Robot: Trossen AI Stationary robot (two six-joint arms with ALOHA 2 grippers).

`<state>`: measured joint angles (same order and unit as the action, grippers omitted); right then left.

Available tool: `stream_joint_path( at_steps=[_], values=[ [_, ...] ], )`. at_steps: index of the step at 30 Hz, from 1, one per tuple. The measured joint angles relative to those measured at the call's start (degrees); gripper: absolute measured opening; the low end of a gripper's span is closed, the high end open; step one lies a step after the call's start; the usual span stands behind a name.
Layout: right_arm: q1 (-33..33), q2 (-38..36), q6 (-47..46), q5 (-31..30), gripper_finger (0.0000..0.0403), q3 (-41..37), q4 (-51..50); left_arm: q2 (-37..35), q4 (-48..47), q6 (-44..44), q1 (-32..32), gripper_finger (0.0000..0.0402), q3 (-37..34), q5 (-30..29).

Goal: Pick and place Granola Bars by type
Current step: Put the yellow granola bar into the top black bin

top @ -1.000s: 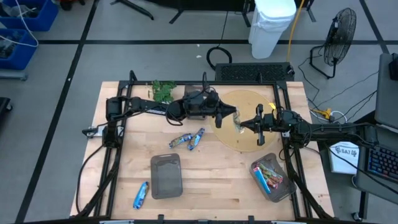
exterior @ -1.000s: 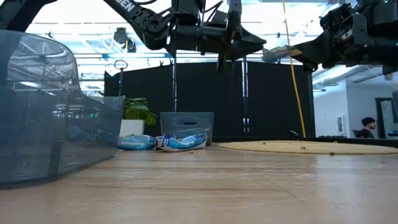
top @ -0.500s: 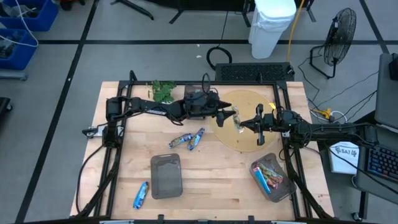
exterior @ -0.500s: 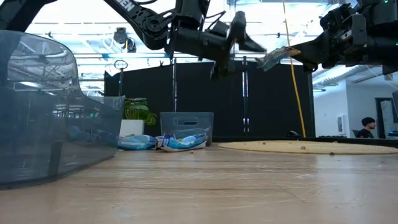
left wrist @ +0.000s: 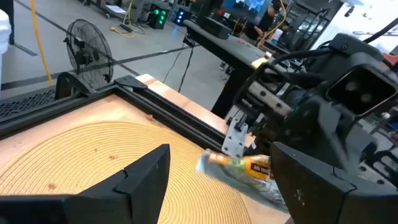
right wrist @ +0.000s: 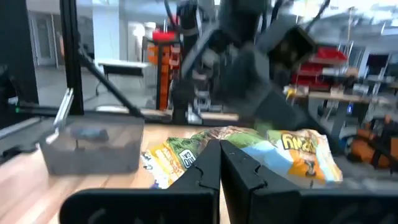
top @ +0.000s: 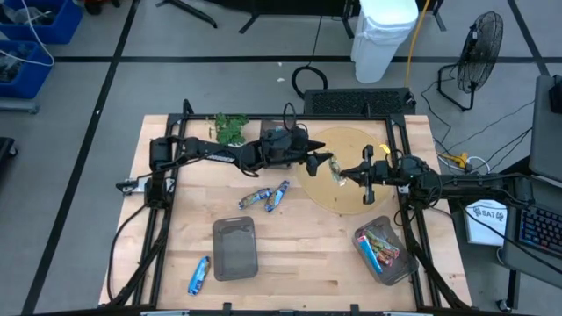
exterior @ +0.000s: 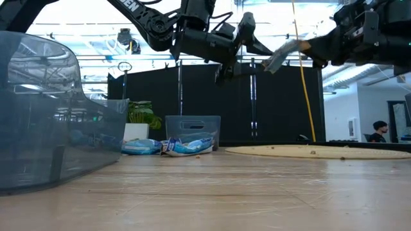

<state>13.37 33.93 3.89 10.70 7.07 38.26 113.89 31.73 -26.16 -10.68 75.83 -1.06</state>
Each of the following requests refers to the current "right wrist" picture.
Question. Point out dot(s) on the blue granola bar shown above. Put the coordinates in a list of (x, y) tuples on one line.
[(90, 134)]

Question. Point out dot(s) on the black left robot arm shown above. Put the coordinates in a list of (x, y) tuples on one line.
[(189, 46)]

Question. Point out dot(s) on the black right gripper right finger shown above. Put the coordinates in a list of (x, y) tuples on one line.
[(264, 193)]

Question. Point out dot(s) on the grey translucent plastic bin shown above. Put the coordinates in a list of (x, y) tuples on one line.
[(93, 155)]

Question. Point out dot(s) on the orange parts shelf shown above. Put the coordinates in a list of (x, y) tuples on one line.
[(163, 77)]

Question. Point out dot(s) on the green chewy granola bar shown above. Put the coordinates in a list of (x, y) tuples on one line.
[(280, 149)]

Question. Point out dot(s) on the orange bag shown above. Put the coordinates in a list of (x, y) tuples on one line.
[(363, 149)]

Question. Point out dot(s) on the red storage bins rack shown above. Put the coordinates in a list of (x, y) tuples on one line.
[(329, 54)]

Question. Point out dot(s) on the wooden workbench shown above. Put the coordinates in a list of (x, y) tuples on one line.
[(342, 98)]

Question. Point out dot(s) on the white table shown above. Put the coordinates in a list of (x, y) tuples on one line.
[(124, 64)]

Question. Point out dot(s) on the black metal table frame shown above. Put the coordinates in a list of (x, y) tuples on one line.
[(72, 62)]

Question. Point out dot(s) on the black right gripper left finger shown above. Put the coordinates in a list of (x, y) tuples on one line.
[(186, 186)]

